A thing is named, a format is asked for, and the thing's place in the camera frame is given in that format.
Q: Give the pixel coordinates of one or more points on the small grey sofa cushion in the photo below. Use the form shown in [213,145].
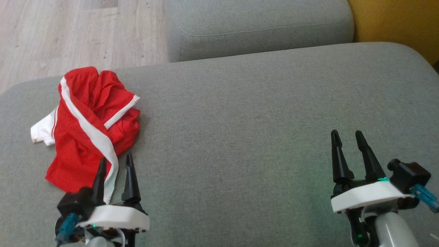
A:
[260,27]

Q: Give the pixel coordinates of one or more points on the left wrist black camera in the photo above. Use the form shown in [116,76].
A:
[75,202]

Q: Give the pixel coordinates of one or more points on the red basketball jersey white sleeves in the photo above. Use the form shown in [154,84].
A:
[70,156]

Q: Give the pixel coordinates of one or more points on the wrist black camera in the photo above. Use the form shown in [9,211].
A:
[410,176]
[75,202]

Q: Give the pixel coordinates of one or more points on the red basketball shorts white trim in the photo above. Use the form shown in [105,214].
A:
[103,91]

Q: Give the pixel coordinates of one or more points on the large grey sofa seat cushion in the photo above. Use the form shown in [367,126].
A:
[240,137]

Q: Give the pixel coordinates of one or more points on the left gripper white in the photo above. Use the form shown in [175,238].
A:
[116,216]

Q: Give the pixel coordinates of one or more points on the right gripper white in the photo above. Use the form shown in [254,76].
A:
[363,197]

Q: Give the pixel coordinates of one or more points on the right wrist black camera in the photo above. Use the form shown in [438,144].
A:
[410,176]

